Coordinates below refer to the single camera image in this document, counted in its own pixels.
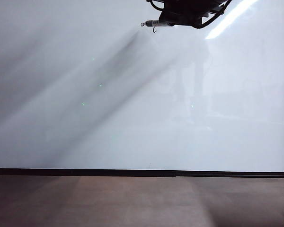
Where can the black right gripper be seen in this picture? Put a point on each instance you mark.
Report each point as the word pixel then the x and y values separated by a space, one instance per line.
pixel 189 13

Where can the white marker pen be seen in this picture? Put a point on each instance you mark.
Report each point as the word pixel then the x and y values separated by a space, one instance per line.
pixel 153 23

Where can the white whiteboard with black frame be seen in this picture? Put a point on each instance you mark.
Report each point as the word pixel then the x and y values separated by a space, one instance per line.
pixel 109 106

